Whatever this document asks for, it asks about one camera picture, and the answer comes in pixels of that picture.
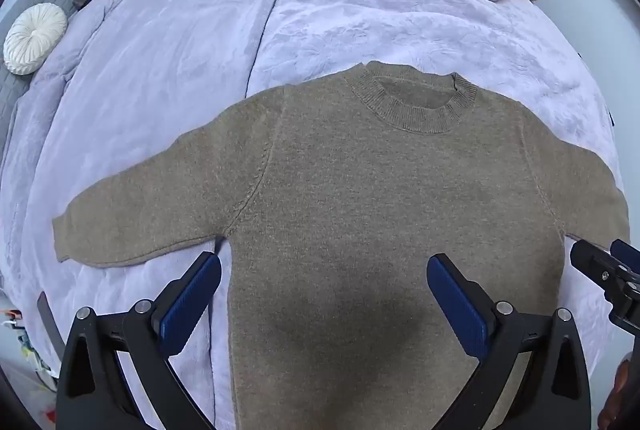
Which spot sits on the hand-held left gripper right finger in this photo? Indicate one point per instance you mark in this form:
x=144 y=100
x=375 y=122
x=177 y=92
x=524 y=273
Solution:
x=457 y=300

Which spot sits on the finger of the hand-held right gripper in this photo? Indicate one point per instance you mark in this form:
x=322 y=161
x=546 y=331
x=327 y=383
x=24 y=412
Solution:
x=627 y=252
x=592 y=262

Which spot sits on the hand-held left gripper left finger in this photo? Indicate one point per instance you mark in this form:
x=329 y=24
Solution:
x=192 y=295

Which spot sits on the olive knitted sweater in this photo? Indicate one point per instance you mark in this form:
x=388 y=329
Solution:
x=350 y=210

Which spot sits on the person's right hand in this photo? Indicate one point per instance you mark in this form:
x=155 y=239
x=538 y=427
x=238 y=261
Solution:
x=622 y=390

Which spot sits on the colourful clutter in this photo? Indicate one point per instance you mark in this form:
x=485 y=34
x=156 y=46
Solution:
x=22 y=345

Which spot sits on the lavender plush blanket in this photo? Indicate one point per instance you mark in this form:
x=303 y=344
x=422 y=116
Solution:
x=175 y=60

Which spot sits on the round white pleated cushion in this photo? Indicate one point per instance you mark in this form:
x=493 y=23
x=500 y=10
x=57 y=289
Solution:
x=35 y=38

